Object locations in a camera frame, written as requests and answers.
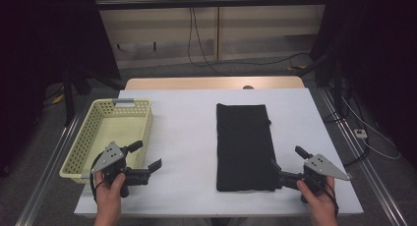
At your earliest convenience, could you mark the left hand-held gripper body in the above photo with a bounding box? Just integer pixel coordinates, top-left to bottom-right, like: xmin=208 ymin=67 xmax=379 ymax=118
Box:
xmin=90 ymin=141 xmax=152 ymax=198

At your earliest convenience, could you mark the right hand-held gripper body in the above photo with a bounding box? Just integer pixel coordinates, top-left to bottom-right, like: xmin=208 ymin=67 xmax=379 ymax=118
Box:
xmin=278 ymin=153 xmax=351 ymax=204

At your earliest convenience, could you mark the pale yellow perforated plastic basket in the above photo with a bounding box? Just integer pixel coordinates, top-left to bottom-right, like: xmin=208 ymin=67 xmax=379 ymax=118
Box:
xmin=59 ymin=98 xmax=154 ymax=185

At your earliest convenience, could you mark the black cloth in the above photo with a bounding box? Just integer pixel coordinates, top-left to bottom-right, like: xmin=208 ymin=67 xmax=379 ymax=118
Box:
xmin=215 ymin=102 xmax=278 ymax=193

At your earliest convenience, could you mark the person's right hand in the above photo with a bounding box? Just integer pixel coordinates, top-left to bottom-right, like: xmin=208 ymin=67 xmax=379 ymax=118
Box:
xmin=296 ymin=176 xmax=338 ymax=217

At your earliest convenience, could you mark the person's left hand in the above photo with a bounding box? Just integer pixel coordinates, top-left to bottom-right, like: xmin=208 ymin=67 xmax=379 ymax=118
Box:
xmin=93 ymin=171 xmax=127 ymax=211

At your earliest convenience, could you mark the white table mat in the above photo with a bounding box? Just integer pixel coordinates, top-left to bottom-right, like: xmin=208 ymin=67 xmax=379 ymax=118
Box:
xmin=74 ymin=87 xmax=364 ymax=218

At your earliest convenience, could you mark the black metal stand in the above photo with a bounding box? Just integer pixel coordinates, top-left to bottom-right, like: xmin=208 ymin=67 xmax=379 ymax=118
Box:
xmin=63 ymin=65 xmax=77 ymax=128

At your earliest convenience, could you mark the wooden table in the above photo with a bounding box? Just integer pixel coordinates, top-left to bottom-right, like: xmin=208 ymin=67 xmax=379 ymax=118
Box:
xmin=125 ymin=76 xmax=306 ymax=90

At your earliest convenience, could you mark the black curtain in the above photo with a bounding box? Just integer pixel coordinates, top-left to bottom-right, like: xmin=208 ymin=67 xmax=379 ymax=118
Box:
xmin=0 ymin=0 xmax=121 ymax=176
xmin=310 ymin=0 xmax=417 ymax=161

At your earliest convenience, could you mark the black horizontal metal bar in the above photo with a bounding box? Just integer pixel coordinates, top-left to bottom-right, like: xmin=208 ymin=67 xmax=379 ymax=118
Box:
xmin=94 ymin=0 xmax=328 ymax=11

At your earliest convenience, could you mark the right hand-held gripper black cable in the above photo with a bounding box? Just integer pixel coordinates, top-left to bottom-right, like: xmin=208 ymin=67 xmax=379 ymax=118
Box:
xmin=314 ymin=179 xmax=339 ymax=218

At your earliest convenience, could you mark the hand-held gripper black cable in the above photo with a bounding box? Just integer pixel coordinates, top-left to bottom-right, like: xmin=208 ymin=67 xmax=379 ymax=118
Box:
xmin=314 ymin=179 xmax=339 ymax=218
xmin=89 ymin=151 xmax=106 ymax=202

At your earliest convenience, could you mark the left hand-held gripper black cable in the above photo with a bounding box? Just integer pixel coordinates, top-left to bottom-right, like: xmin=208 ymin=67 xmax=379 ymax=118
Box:
xmin=89 ymin=151 xmax=106 ymax=202

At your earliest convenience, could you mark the metal floor rail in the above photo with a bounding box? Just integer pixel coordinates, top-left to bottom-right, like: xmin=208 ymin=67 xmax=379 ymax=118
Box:
xmin=319 ymin=87 xmax=409 ymax=226
xmin=14 ymin=111 xmax=84 ymax=226

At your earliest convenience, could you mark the white floor cable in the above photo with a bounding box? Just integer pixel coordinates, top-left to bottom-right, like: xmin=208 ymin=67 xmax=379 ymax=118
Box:
xmin=340 ymin=94 xmax=402 ymax=161

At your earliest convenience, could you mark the long black floor cable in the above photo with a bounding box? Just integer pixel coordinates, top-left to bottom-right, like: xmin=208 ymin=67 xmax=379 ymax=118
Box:
xmin=192 ymin=7 xmax=312 ymax=69

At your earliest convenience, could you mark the black hanging wall cable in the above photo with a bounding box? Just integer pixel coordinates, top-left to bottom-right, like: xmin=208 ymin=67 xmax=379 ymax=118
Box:
xmin=187 ymin=7 xmax=230 ymax=77

